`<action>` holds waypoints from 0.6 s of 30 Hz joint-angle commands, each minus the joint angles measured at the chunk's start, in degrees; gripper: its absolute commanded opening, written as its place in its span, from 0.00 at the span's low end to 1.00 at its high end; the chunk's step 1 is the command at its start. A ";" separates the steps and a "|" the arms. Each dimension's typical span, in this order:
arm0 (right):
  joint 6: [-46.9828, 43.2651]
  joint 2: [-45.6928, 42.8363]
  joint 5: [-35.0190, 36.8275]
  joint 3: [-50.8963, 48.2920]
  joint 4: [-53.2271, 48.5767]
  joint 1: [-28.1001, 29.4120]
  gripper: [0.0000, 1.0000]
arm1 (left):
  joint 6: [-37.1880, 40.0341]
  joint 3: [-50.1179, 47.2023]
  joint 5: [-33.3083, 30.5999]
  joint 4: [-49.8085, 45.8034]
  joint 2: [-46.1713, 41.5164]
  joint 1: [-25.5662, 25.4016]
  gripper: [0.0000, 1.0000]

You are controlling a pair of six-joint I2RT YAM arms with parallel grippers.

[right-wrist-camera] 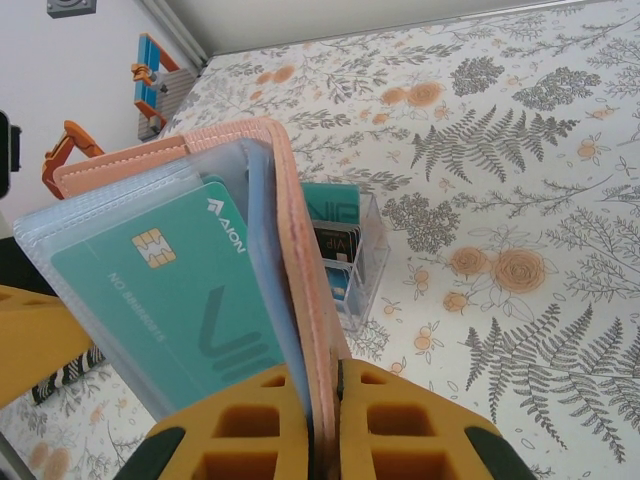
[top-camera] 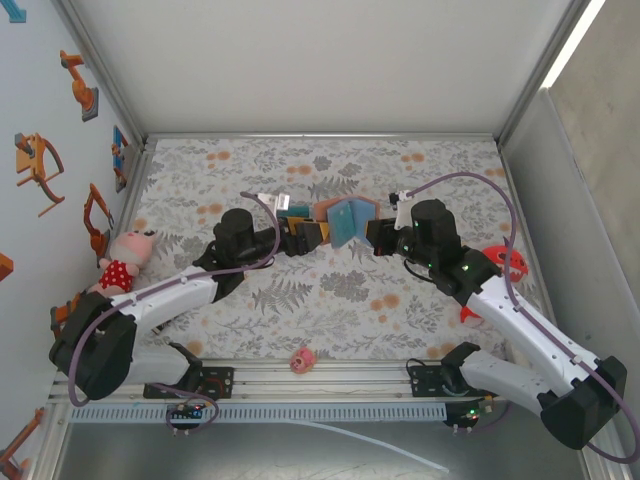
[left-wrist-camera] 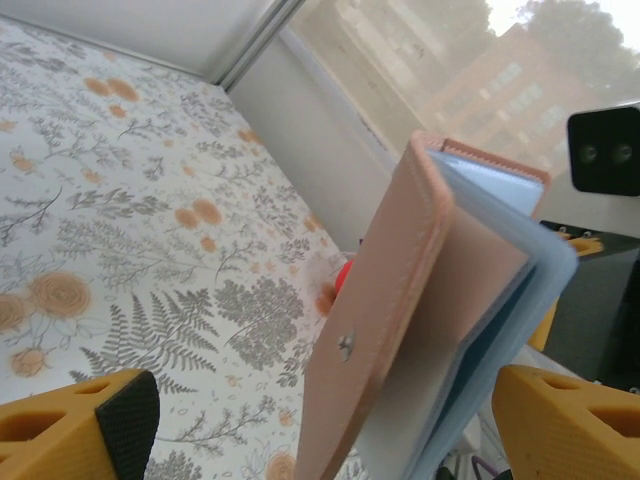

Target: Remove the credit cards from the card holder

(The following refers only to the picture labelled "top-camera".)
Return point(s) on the pink plush doll red dress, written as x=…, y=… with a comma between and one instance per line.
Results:
x=117, y=272

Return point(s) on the red monster toy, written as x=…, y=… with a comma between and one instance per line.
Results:
x=495, y=255

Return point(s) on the orange block wall sticker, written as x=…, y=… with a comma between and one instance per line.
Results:
x=5, y=267

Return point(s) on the orange claw wall sticker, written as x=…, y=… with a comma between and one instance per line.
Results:
x=30, y=160

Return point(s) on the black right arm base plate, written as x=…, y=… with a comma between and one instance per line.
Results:
x=422, y=382

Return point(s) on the small pink toy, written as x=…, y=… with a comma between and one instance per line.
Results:
x=304, y=361

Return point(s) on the blue orange wall sticker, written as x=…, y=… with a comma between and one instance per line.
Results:
x=119, y=155

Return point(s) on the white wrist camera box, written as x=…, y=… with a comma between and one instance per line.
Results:
x=404, y=215
x=275, y=201

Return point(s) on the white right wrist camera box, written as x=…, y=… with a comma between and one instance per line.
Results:
x=404, y=215

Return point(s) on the teal card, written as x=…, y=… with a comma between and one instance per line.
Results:
x=300, y=211

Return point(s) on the white light strip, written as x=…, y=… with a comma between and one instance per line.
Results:
x=570, y=47

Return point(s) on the white plastic tube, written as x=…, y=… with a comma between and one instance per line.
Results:
x=380, y=445

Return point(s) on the aluminium frame rail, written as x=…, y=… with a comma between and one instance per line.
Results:
x=350, y=385

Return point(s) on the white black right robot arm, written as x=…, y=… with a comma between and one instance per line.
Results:
x=525, y=320

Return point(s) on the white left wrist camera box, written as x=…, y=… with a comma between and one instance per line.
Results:
x=275, y=201

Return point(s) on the clear acrylic card stand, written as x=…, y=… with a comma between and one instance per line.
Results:
x=283, y=216

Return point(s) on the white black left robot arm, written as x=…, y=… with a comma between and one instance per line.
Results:
x=160, y=295

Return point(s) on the floral tablecloth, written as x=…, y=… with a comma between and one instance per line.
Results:
x=350, y=165

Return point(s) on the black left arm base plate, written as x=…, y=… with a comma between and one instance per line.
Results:
x=225, y=382

